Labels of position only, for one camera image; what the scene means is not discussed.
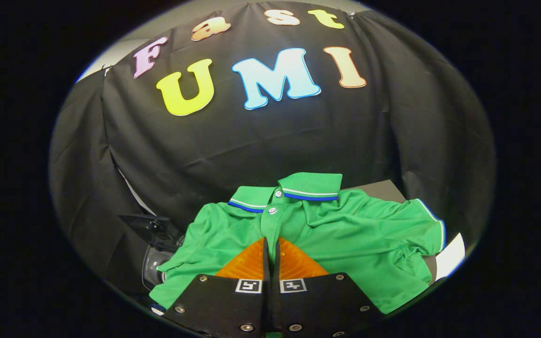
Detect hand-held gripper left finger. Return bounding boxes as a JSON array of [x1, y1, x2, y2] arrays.
[[163, 237, 271, 337]]

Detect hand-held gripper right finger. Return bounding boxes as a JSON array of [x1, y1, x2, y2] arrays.
[[270, 237, 384, 338]]

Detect green polo shirt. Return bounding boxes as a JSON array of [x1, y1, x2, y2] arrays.
[[149, 172, 447, 314]]

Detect grey beige cabinet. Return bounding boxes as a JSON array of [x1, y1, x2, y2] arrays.
[[341, 179, 440, 284]]

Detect white paper sheet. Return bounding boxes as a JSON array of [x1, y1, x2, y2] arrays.
[[435, 233, 466, 281]]

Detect black backdrop cloth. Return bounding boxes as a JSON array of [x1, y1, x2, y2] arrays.
[[49, 2, 496, 292]]

